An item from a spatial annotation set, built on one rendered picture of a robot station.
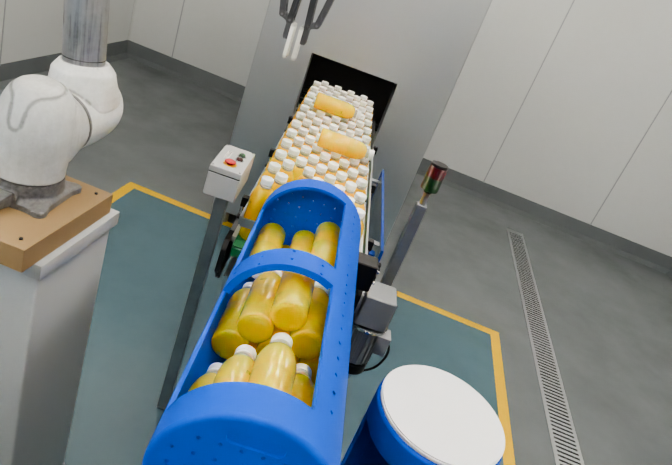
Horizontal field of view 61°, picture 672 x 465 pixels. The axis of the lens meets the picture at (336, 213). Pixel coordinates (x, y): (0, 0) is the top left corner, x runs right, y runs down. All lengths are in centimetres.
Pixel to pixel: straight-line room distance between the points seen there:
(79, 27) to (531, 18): 470
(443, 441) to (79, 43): 120
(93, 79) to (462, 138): 471
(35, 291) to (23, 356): 20
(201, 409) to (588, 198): 561
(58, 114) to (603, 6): 506
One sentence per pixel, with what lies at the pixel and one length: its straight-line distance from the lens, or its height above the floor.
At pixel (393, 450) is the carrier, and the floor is 99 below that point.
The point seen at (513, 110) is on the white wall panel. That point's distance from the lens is 585.
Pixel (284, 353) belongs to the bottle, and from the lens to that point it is 98.
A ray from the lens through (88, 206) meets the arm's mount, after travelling 151.
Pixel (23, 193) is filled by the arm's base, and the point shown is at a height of 109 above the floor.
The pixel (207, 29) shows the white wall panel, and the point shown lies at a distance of 619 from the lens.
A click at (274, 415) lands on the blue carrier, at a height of 123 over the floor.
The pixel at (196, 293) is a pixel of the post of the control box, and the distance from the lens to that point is 209.
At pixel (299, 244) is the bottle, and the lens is 149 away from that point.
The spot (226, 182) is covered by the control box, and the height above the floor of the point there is 106.
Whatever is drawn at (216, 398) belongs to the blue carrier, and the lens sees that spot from 85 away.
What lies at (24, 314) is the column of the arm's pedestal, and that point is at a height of 84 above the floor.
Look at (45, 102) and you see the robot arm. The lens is 139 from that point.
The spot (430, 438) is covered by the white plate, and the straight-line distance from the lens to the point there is 122.
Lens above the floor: 182
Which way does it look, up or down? 25 degrees down
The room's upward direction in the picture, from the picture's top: 21 degrees clockwise
